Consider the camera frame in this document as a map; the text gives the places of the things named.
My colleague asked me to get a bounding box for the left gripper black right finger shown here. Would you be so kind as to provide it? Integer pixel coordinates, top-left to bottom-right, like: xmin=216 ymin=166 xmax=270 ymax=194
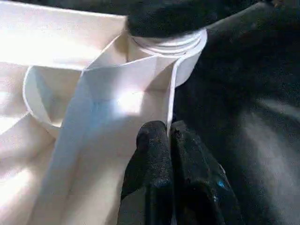
xmin=170 ymin=120 xmax=242 ymax=225

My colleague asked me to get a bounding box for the white plastic table top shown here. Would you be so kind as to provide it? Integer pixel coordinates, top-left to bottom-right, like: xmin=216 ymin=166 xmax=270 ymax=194
xmin=0 ymin=3 xmax=209 ymax=225

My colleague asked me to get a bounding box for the white plastic table leg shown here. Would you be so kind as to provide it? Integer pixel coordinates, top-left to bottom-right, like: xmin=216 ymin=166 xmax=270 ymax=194
xmin=127 ymin=29 xmax=204 ymax=57

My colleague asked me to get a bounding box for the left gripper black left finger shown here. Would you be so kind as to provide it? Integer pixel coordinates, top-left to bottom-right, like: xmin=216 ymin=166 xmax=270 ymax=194
xmin=119 ymin=120 xmax=175 ymax=225

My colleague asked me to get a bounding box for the black plastic mat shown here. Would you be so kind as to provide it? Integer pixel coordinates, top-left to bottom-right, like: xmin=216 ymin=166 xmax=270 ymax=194
xmin=0 ymin=0 xmax=300 ymax=225

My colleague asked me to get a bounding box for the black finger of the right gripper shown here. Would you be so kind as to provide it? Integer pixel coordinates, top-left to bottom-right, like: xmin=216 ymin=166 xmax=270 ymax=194
xmin=125 ymin=0 xmax=258 ymax=39

